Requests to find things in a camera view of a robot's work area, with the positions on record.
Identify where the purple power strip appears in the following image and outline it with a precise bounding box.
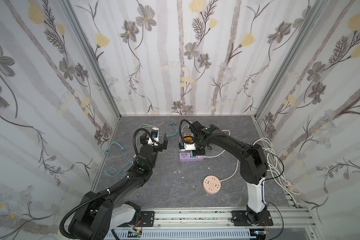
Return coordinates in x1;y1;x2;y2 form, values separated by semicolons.
179;152;204;162

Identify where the pink round power strip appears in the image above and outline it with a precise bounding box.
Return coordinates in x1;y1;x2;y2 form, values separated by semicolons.
203;175;221;195

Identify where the light green charging cable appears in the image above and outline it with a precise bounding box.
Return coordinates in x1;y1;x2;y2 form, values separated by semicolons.
137;121;181;142

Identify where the orange power strip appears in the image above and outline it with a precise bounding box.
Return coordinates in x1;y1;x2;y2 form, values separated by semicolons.
183;133;194;143

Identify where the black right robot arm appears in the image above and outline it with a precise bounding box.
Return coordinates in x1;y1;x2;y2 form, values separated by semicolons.
190;121;269;226

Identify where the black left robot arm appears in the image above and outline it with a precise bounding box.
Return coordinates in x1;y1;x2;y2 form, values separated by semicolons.
59;128;168;240

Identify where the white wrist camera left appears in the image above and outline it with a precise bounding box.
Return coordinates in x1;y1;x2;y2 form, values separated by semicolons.
148;127;159;146

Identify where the black corrugated cable conduit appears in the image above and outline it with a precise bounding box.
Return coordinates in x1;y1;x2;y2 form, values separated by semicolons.
59;188;112;240

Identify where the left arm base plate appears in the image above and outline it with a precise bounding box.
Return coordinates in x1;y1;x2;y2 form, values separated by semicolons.
128;211;155;228

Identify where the white power strip cables bundle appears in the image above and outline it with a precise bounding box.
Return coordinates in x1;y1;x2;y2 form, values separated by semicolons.
203;129;302;208

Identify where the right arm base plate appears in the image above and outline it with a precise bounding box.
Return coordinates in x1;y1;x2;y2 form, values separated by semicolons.
231;211;274;227

